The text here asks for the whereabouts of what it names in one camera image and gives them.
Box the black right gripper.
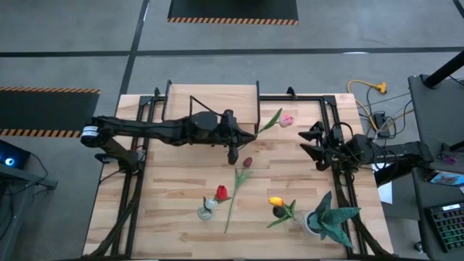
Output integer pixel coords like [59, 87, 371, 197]
[298, 122, 345, 172]

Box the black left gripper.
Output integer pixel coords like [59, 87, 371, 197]
[216, 108, 257, 166]

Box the maroon tulip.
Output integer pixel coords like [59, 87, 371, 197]
[223, 156, 254, 234]

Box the pink tulip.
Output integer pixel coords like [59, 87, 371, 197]
[253, 107, 295, 141]

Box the red tulip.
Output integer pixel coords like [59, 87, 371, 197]
[204, 184, 232, 215]

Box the white tulip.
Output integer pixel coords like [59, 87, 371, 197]
[202, 196, 219, 215]

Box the ribbed clear glass vase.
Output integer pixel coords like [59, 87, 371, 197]
[196, 204, 214, 221]

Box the black power strip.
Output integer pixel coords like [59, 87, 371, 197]
[373, 111, 392, 138]

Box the green plant white pot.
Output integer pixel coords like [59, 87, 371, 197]
[302, 191, 363, 249]

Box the white paper sheet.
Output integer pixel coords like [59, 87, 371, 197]
[372, 162, 394, 205]

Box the dark gray desk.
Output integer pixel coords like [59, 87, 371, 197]
[407, 74, 464, 173]
[412, 167, 464, 261]

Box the black hazard-striped floor mat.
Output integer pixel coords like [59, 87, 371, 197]
[167, 0, 300, 26]
[0, 86, 102, 139]

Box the smartphone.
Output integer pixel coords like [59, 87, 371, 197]
[425, 169, 464, 188]

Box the black pole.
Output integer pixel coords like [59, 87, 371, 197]
[423, 50, 464, 90]

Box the backlit black keyboard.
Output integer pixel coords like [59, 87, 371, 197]
[424, 202, 464, 254]

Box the computer with blue light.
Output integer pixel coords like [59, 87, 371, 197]
[0, 139, 32, 170]

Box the wooden shelf black frame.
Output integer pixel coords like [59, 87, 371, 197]
[161, 79, 262, 139]

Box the black metal table frame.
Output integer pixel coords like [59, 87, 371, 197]
[82, 86, 398, 260]

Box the yellow extension cable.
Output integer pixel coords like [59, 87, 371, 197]
[347, 80, 414, 135]

